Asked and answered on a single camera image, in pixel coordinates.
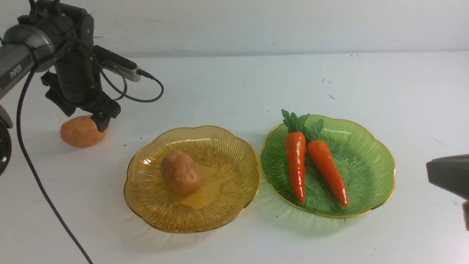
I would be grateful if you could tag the green glass plate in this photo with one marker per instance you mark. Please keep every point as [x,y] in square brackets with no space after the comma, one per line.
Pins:
[366,165]

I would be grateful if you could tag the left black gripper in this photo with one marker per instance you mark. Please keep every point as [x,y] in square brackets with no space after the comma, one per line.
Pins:
[76,83]

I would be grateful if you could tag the brown potato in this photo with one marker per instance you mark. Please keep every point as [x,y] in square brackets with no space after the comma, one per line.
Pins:
[179,173]
[81,132]

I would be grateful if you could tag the orange carrot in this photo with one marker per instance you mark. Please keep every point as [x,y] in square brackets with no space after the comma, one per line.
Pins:
[295,148]
[321,156]

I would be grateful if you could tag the amber glass plate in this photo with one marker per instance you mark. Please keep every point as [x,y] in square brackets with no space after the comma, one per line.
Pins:
[229,172]

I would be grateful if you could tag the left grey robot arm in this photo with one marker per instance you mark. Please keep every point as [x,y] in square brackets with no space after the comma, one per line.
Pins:
[27,47]

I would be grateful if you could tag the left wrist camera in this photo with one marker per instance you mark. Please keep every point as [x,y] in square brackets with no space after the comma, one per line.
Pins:
[116,63]

